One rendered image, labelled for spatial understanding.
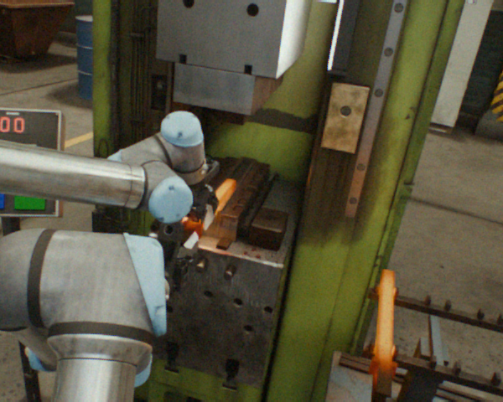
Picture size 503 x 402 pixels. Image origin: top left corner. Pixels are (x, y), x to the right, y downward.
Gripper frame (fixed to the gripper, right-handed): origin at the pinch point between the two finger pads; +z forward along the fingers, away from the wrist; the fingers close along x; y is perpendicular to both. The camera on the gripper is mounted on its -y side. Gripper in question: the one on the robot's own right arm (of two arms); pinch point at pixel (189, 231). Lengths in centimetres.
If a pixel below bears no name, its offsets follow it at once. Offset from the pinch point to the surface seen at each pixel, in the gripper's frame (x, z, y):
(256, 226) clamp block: 12.6, 17.2, 4.0
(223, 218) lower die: 3.6, 17.1, 3.6
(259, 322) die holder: 18.2, 11.7, 30.0
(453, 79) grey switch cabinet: 141, 536, 25
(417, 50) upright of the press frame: 43, 31, -44
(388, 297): 47.7, 3.1, 7.1
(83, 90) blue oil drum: -276, 402, 83
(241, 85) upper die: 4.7, 16.4, -32.2
